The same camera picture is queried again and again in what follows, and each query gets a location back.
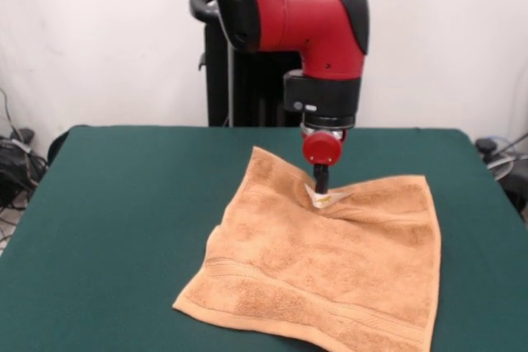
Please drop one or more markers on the orange terry towel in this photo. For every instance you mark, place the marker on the orange terry towel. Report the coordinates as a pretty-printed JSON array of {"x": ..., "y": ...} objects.
[{"x": 321, "y": 253}]

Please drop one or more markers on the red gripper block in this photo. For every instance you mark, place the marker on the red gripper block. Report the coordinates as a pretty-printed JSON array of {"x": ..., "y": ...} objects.
[{"x": 321, "y": 146}]

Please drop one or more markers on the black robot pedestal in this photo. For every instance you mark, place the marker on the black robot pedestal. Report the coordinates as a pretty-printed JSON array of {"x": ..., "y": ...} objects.
[{"x": 218, "y": 92}]

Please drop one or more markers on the black grey floor equipment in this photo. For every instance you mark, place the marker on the black grey floor equipment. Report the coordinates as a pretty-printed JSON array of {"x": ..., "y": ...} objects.
[{"x": 517, "y": 187}]

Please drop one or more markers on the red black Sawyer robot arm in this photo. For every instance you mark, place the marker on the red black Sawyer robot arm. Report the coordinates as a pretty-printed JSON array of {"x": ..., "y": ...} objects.
[{"x": 305, "y": 10}]

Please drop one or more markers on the dark green table cloth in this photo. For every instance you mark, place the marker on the dark green table cloth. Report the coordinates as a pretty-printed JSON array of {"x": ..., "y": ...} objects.
[{"x": 123, "y": 203}]

